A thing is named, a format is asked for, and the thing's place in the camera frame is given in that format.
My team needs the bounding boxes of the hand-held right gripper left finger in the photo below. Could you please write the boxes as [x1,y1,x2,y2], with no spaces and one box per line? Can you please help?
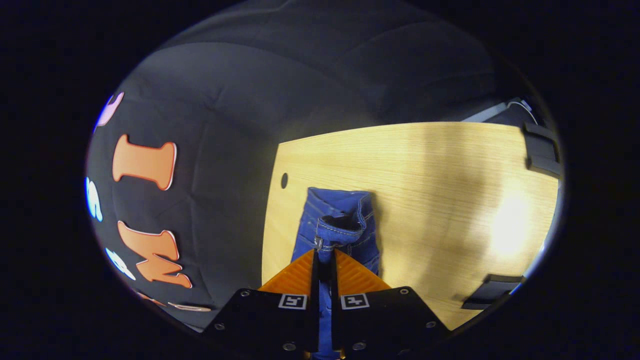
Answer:
[201,248,321,355]

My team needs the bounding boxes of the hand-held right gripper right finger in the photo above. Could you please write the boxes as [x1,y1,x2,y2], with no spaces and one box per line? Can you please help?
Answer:
[330,248,452,356]

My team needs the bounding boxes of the blue denim jeans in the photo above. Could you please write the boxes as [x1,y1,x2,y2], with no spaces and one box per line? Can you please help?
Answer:
[291,187,382,360]

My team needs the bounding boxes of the black table clamp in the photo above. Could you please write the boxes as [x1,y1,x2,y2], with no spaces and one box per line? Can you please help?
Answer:
[461,273,526,311]
[522,121,563,179]

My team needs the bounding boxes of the grey metal bar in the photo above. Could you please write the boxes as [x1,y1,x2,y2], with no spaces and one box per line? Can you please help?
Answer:
[462,101,511,123]

